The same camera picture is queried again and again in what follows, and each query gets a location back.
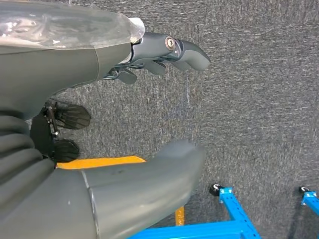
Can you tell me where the black robot foot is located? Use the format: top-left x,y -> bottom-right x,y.
53,138 -> 80,163
54,103 -> 91,130

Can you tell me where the blue metal shelf rack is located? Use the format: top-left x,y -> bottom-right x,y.
299,185 -> 319,218
129,183 -> 262,239

